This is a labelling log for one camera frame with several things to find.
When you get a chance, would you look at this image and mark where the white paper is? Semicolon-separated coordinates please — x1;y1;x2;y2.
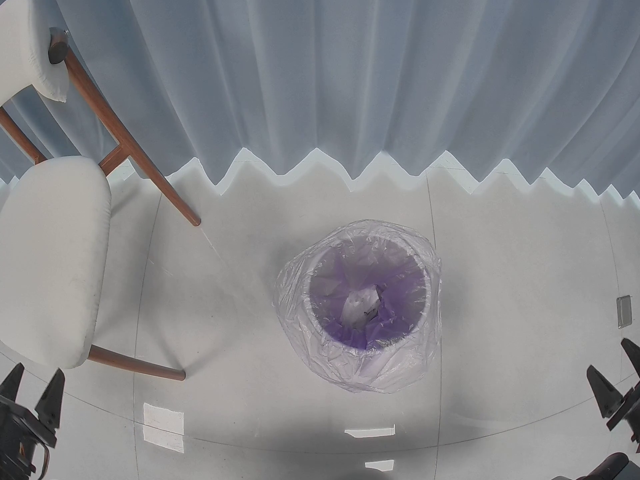
342;288;384;330

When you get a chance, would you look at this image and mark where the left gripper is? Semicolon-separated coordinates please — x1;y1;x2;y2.
0;362;66;480

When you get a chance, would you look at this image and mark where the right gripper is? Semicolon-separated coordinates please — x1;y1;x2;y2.
586;338;640;453

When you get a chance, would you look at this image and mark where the purple plastic bag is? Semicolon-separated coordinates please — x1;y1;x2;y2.
274;217;444;395

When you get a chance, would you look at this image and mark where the white trash bin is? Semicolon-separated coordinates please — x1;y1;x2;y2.
300;238;431;360

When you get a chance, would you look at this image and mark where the white curtain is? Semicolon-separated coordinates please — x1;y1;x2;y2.
0;0;640;202

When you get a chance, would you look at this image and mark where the white cushioned wooden chair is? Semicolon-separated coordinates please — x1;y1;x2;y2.
0;0;202;382

